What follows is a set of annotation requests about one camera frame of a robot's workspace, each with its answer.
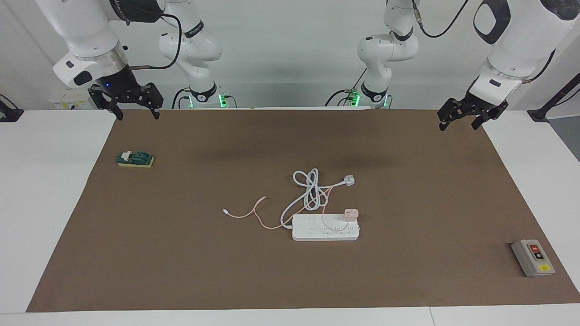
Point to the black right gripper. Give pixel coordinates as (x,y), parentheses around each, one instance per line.
(120,83)

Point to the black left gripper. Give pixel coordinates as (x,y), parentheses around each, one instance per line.
(481,104)

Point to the pink charger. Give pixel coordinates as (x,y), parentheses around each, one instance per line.
(350,214)

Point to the white power strip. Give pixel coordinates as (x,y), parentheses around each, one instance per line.
(312,228)

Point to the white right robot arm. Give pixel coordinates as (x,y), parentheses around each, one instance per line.
(86,27)

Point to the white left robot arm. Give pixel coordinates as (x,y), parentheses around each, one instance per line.
(516,40)

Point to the white and yellow box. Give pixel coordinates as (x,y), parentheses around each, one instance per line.
(68,103)

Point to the black clamp stand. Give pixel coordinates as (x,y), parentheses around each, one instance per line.
(550,102)
(9,113)

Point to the brown table mat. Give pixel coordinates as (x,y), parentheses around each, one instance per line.
(181,253)

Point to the green knife switch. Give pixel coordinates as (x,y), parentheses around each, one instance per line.
(135,159)

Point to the grey push-button switch box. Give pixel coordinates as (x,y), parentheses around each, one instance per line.
(533,257)

